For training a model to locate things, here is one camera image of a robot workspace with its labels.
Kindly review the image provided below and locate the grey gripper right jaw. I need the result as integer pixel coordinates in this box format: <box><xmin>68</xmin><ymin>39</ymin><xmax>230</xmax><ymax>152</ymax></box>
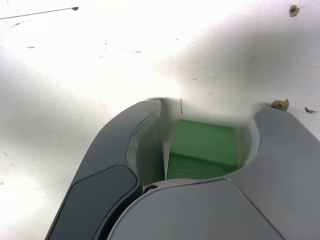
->
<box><xmin>106</xmin><ymin>103</ymin><xmax>320</xmax><ymax>240</ymax></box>

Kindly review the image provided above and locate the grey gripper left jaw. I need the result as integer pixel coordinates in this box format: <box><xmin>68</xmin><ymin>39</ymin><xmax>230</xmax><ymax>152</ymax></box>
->
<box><xmin>46</xmin><ymin>98</ymin><xmax>166</xmax><ymax>240</ymax></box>

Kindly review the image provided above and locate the green cube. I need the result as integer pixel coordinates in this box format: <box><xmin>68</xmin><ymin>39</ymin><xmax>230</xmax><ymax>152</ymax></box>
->
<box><xmin>164</xmin><ymin>119</ymin><xmax>238</xmax><ymax>181</ymax></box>

